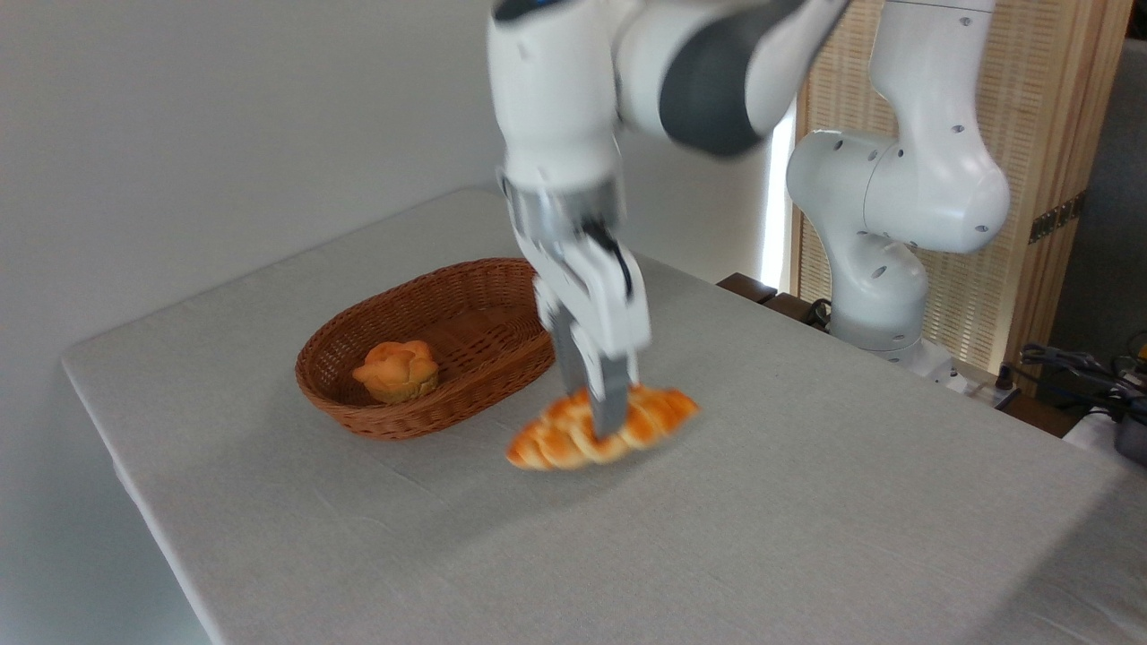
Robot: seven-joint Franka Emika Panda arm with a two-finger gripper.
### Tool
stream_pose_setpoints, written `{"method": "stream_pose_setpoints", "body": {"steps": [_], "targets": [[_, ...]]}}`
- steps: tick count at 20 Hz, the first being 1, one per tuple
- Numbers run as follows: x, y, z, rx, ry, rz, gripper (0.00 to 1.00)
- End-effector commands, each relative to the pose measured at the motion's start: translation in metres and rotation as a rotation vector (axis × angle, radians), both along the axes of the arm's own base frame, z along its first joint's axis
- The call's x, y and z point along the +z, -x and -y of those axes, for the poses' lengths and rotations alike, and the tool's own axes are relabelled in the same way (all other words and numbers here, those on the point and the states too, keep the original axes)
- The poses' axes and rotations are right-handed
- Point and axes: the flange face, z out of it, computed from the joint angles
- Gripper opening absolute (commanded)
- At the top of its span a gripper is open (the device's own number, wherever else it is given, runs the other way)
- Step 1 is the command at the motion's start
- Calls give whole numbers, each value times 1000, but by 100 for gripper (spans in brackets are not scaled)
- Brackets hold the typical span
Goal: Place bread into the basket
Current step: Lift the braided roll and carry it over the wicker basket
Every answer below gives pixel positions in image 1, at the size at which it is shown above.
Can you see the long braided bread loaf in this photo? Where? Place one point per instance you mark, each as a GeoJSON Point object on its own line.
{"type": "Point", "coordinates": [556, 443]}

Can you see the round flower-shaped bread roll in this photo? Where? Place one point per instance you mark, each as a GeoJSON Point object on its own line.
{"type": "Point", "coordinates": [396, 369]}

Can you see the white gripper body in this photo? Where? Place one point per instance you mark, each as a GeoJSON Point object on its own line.
{"type": "Point", "coordinates": [600, 296]}

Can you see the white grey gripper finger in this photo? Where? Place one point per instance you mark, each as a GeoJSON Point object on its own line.
{"type": "Point", "coordinates": [614, 394]}
{"type": "Point", "coordinates": [564, 354]}

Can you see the brown wicker oval basket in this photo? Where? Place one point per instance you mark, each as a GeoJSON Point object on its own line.
{"type": "Point", "coordinates": [376, 421]}

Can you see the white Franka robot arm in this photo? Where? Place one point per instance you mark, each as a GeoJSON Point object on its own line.
{"type": "Point", "coordinates": [914, 179]}

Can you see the grey tablecloth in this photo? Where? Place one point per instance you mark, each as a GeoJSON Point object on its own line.
{"type": "Point", "coordinates": [717, 537]}

